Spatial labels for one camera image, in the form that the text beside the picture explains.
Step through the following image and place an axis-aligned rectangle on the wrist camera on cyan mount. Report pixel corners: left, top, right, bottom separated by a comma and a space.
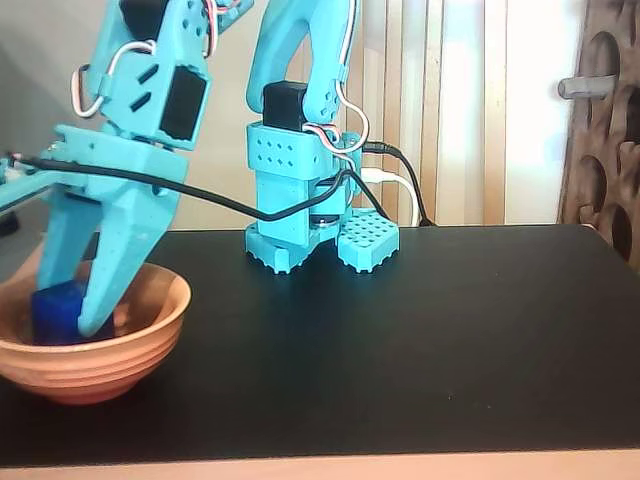
0, 141, 61, 237

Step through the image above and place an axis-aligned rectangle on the white cable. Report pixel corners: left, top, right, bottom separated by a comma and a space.
360, 168, 422, 226

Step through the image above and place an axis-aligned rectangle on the black camera cable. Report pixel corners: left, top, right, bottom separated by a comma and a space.
13, 155, 364, 222

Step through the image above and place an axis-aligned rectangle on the white red servo wire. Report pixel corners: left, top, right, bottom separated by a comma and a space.
334, 0, 371, 151
71, 41, 157, 120

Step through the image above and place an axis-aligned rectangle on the cyan gripper finger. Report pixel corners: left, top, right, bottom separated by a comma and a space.
35, 191, 110, 294
77, 180, 182, 339

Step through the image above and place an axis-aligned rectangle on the wooden wine rack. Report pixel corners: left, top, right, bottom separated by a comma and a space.
557, 0, 640, 264

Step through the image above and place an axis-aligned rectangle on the black mat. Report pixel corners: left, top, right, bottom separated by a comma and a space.
0, 223, 640, 470

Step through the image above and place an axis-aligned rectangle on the black power cable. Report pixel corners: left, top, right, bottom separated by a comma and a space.
362, 141, 439, 227

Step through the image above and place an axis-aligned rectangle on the blue cube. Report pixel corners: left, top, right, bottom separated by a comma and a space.
30, 281, 116, 347

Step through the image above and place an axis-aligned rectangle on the orange bowl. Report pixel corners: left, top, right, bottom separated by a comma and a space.
0, 263, 193, 406

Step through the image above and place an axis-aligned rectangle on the cyan gripper body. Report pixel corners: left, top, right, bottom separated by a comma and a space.
47, 123, 192, 204

